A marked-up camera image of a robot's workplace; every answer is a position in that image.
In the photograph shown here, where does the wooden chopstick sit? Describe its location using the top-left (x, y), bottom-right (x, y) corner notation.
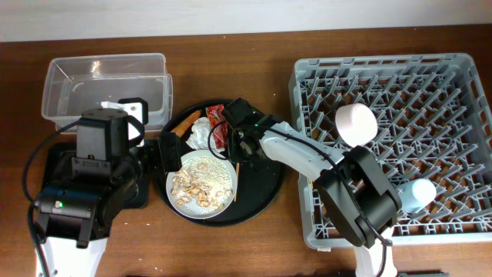
top-left (234, 162), bottom-right (241, 202)

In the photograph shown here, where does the blue plastic cup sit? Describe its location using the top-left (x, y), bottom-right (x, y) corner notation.
top-left (397, 179), bottom-right (437, 213)

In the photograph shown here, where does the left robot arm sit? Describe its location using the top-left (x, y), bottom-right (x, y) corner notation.
top-left (28, 108), bottom-right (181, 276)

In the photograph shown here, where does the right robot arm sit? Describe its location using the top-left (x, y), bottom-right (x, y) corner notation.
top-left (221, 98), bottom-right (402, 276)

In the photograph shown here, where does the grey dishwasher rack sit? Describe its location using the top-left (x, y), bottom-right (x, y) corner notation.
top-left (288, 53), bottom-right (491, 245)

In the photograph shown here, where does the orange carrot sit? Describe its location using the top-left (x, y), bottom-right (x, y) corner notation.
top-left (171, 110), bottom-right (201, 137)

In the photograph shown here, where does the crumpled white napkin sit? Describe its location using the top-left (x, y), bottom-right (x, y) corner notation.
top-left (186, 117), bottom-right (211, 150)

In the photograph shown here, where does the red snack wrapper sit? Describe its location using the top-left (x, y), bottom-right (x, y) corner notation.
top-left (205, 104), bottom-right (228, 151)

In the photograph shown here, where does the black round tray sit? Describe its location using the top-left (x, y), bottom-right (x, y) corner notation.
top-left (152, 99), bottom-right (287, 227)

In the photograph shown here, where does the black rectangular tray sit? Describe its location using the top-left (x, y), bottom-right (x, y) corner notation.
top-left (42, 142), bottom-right (150, 209)

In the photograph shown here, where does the grey plate with food scraps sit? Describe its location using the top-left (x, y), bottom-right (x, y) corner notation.
top-left (165, 150), bottom-right (236, 219)

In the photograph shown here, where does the clear plastic bin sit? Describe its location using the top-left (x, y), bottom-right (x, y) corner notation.
top-left (41, 53), bottom-right (173, 132)

